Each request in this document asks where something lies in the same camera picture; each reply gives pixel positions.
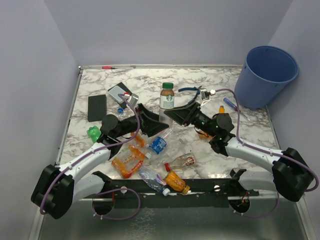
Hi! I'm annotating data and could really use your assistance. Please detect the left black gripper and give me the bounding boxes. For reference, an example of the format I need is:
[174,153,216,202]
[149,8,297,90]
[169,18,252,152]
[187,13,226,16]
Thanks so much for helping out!
[115,103,169,139]

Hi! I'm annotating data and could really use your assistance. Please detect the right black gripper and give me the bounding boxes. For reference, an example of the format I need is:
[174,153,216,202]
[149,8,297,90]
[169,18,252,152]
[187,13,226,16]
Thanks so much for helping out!
[164,99,217,138]

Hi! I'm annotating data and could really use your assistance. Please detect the orange sea buckthorn bottle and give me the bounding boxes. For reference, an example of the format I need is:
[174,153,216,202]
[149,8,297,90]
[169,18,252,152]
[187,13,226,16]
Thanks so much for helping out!
[133,133,149,148]

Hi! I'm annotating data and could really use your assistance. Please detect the clear bottle blue label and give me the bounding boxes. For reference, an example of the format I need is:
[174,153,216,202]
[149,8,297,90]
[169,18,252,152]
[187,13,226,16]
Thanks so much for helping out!
[145,127,174,160]

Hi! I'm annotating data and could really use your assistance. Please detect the Starbucks coffee bottle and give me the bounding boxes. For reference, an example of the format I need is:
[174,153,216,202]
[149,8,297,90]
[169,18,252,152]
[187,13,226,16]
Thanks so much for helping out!
[159,82,175,123]

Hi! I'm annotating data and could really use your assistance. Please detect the clear bottle red cap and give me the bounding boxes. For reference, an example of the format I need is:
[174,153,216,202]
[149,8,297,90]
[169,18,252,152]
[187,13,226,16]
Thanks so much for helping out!
[164,152,196,172]

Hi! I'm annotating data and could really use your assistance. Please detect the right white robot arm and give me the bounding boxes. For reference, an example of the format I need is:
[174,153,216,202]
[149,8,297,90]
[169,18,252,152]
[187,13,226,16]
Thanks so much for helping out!
[164,101,316,202]

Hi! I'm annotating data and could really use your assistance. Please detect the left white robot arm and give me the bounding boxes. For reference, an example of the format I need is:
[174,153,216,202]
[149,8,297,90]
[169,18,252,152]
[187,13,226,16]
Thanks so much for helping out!
[31,103,169,219]

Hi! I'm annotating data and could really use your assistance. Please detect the blue plastic bin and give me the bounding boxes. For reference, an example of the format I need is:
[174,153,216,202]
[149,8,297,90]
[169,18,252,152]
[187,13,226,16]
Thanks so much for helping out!
[234,45,299,110]

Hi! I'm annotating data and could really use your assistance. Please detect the crushed bottle blue cap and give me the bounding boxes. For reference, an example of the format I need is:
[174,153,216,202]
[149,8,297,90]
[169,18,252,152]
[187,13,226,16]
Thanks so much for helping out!
[117,107,136,121]

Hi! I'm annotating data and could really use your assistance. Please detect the orange utility knife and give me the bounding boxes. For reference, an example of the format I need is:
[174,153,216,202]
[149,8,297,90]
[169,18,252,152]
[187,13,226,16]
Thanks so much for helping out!
[219,105,225,114]

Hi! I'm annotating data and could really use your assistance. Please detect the crushed orange label bottle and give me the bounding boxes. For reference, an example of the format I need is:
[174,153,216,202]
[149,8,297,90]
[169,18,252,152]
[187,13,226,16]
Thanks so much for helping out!
[111,145,145,179]

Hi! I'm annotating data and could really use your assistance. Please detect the white grey router box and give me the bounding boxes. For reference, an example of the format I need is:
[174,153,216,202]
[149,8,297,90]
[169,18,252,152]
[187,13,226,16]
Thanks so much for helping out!
[108,85,126,104]

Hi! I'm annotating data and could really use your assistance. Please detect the small clear water bottle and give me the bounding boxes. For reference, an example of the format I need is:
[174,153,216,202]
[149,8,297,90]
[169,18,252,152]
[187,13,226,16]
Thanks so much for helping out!
[138,166,171,197]

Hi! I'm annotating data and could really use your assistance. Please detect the black foam block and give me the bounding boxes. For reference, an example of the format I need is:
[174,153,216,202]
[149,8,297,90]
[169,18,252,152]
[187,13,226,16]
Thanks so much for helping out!
[87,94,107,122]

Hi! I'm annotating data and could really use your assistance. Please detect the green bear shaped bottle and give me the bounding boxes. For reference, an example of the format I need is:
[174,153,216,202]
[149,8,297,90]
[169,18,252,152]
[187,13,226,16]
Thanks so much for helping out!
[86,125,101,143]

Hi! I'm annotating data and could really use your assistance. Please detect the small orange juice bottle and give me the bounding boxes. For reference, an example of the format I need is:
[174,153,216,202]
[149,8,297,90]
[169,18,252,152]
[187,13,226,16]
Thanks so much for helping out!
[164,170,190,195]

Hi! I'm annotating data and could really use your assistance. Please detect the red marker pen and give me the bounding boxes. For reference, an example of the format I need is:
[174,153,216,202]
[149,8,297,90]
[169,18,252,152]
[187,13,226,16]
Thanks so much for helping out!
[101,65,117,70]

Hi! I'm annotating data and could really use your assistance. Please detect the blue handled pliers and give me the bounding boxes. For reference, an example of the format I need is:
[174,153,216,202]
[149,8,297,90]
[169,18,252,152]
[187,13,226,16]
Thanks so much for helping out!
[178,85,205,105]

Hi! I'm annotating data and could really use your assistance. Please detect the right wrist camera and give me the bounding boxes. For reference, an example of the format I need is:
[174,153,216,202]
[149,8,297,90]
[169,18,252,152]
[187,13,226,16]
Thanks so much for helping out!
[200,88,216,107]

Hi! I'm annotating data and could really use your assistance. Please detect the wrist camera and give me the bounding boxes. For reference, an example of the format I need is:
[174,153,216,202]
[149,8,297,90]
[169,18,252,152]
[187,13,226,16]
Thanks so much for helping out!
[200,88,216,107]
[124,92,139,107]

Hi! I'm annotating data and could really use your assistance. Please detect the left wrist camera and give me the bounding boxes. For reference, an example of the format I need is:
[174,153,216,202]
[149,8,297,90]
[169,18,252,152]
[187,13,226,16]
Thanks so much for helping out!
[124,92,139,107]

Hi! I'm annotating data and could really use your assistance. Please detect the blue handled screwdriver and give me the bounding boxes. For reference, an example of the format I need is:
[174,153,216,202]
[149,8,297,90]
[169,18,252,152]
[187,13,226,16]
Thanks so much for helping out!
[223,97,250,121]

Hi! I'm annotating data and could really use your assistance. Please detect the black mounting rail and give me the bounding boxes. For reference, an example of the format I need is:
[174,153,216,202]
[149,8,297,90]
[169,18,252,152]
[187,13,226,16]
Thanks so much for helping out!
[86,177,259,209]

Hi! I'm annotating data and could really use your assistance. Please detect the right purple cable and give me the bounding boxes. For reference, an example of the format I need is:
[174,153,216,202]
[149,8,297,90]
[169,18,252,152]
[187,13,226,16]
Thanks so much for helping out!
[214,88,320,218]

